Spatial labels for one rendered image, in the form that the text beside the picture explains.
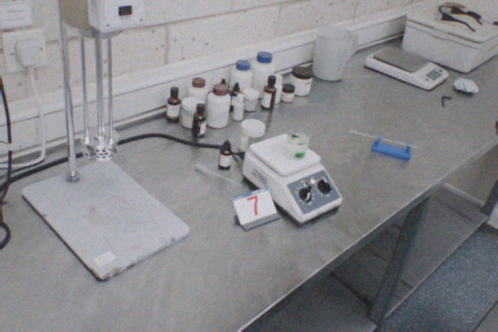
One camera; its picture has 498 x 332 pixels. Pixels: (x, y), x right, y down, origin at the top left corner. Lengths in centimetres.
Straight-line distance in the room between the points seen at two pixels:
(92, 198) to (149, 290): 26
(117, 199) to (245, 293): 33
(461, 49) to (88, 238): 153
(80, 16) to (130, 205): 41
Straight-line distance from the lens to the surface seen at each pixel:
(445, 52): 209
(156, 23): 133
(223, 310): 89
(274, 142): 114
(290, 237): 103
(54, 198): 108
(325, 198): 110
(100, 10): 76
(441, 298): 217
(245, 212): 104
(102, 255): 95
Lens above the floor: 143
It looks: 32 degrees down
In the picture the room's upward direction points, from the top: 9 degrees clockwise
